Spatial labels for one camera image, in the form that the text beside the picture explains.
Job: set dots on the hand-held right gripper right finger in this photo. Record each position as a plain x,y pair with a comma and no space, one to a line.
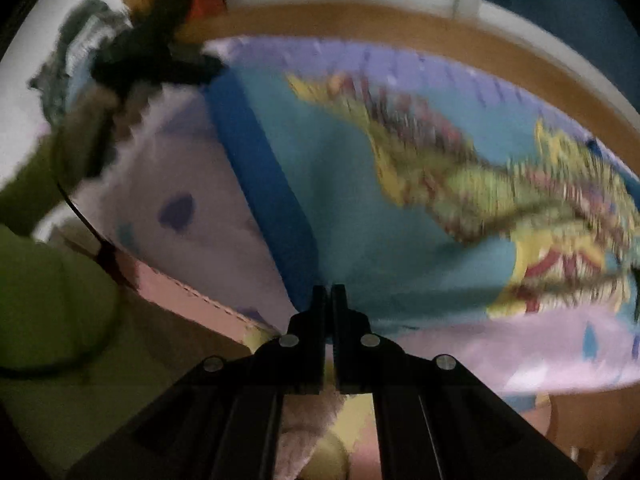
350,350

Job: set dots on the dark grey garment pile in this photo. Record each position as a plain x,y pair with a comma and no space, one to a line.
75,35

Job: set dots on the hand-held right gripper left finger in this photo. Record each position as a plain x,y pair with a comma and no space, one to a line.
312,350

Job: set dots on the window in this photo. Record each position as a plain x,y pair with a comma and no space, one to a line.
550,0

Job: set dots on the brown fuzzy cloth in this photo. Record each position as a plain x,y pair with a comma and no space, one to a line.
300,440

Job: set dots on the lilac dotted mat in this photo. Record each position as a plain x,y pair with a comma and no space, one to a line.
150,170

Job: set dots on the colourful patterned blue cloth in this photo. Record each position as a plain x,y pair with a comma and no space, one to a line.
350,210

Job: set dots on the foam puzzle floor mat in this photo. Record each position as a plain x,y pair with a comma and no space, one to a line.
175,300

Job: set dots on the person's left forearm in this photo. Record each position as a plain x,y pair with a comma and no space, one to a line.
30,285

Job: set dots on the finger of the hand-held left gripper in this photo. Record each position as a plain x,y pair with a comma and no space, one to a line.
200,67

